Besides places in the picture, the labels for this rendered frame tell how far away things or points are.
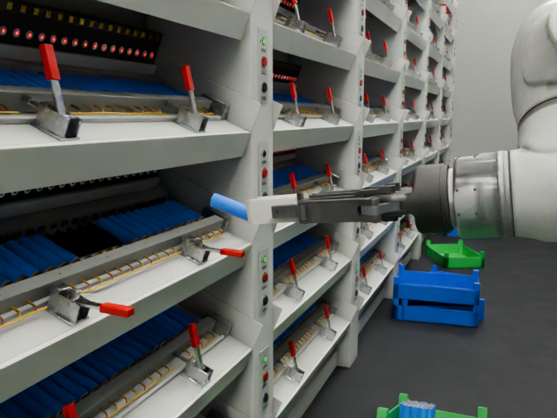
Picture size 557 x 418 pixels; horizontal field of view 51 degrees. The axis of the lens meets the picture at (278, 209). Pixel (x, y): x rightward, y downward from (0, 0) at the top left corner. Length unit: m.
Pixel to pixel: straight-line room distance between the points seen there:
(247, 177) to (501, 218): 0.50
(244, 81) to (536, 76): 0.49
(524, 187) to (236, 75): 0.55
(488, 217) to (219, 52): 0.57
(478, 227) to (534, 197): 0.06
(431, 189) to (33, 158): 0.39
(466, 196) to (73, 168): 0.40
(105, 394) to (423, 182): 0.48
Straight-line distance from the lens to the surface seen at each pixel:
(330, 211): 0.62
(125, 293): 0.73
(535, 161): 0.61
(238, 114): 0.98
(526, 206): 0.60
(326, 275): 1.49
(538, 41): 0.68
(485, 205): 0.60
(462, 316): 2.20
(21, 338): 0.62
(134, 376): 0.86
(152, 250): 0.82
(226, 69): 1.00
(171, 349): 0.93
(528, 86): 0.68
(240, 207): 0.71
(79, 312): 0.64
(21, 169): 0.57
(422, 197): 0.61
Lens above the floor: 0.74
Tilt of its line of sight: 9 degrees down
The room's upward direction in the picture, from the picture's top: straight up
